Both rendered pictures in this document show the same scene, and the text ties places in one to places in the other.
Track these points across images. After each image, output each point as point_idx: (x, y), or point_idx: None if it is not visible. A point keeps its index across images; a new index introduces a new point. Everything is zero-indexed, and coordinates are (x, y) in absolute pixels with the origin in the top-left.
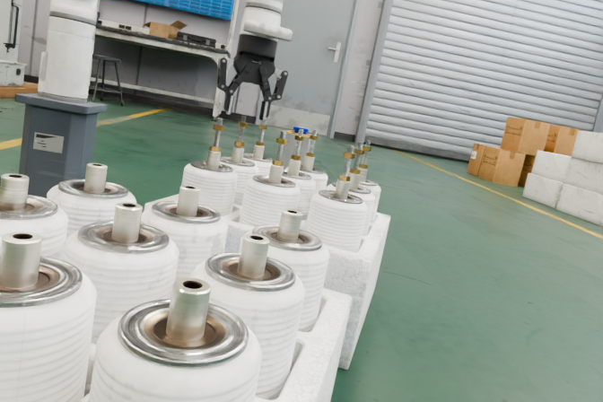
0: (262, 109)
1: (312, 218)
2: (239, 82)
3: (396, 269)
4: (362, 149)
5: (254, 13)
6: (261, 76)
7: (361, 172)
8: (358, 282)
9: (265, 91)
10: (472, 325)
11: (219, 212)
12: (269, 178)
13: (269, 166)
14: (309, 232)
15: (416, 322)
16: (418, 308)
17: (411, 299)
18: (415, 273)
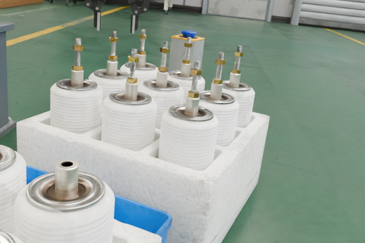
0: (131, 22)
1: (162, 135)
2: None
3: (287, 159)
4: (234, 55)
5: None
6: None
7: (233, 78)
8: (201, 202)
9: (131, 6)
10: (348, 223)
11: (83, 127)
12: (125, 95)
13: (149, 74)
14: (98, 179)
15: (289, 221)
16: (296, 204)
17: (292, 193)
18: (305, 162)
